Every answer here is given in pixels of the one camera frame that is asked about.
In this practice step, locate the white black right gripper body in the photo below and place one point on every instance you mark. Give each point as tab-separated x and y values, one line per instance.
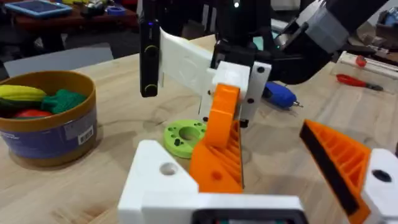
236	49

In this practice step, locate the finger of the white orange right gripper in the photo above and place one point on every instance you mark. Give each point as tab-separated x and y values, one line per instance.
224	109
253	105

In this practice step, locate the bare white left gripper left finger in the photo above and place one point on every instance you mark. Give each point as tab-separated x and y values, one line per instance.
149	186

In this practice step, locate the white orange left gripper right finger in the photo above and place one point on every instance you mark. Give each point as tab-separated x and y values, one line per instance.
339	161

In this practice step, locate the orange ribbed wedge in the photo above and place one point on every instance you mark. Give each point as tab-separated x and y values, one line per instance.
217	174

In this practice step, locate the blue electric screwdriver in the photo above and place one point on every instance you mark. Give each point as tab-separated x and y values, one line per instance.
280	95

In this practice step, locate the green disc with holes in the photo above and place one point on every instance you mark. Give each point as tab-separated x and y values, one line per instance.
177	146

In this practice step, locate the white tray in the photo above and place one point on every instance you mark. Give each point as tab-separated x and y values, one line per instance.
382	67

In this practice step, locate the brown purple tub of toys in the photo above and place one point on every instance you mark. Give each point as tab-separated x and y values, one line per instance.
46	140

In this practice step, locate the blue tape roll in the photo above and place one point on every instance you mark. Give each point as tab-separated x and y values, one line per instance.
115	11

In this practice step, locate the cardboard box with clutter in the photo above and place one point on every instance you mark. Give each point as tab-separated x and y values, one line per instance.
385	34

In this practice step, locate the grey chair back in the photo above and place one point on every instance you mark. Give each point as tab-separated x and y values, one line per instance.
62	60

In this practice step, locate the dark brown side table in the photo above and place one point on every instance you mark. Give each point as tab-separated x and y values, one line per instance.
77	22

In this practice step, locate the blue-framed tablet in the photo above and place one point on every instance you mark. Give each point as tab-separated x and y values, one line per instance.
37	7

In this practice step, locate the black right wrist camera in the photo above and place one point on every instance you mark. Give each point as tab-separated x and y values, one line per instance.
150	62

